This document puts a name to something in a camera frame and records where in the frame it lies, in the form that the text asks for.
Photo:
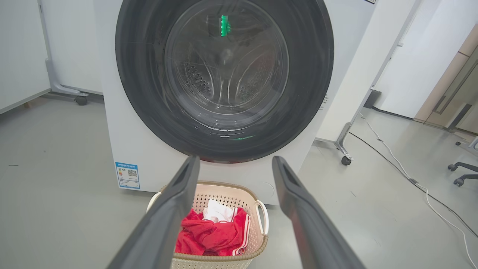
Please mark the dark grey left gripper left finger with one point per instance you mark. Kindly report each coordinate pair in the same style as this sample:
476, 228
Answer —
164, 224

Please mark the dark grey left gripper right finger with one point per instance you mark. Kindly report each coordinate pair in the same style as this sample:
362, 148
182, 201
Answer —
310, 224

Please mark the red garment with white stripes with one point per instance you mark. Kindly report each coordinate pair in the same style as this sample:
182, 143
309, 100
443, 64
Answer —
216, 235

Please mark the white cloth garment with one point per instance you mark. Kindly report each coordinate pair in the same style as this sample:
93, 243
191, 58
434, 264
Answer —
218, 213

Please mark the black round glass washer door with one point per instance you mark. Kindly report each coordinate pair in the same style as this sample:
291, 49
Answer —
142, 93

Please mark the cream perforated laundry basket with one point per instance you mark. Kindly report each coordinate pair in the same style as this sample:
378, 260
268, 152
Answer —
257, 239

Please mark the white front-load washing machine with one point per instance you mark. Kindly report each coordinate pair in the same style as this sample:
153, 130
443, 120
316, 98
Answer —
123, 142

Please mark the light wood door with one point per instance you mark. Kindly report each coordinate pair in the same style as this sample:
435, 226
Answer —
440, 93

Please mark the blue energy label sticker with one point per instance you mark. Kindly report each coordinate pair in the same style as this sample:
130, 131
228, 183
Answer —
127, 175

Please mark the black caster on angular leg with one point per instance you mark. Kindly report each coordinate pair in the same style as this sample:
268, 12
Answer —
346, 161

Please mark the black caster on curved leg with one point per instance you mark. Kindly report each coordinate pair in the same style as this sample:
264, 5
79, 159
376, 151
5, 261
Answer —
81, 100

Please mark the white partition panel angular metal leg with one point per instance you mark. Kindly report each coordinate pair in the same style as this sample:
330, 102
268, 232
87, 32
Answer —
358, 74

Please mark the black office chair base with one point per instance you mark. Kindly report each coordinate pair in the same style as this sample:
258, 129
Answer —
466, 166

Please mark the white partition panel curved grey leg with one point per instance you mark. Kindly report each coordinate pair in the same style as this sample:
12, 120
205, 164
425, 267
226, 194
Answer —
74, 45

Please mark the plain white partition panel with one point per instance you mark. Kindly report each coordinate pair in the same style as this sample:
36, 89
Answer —
18, 56

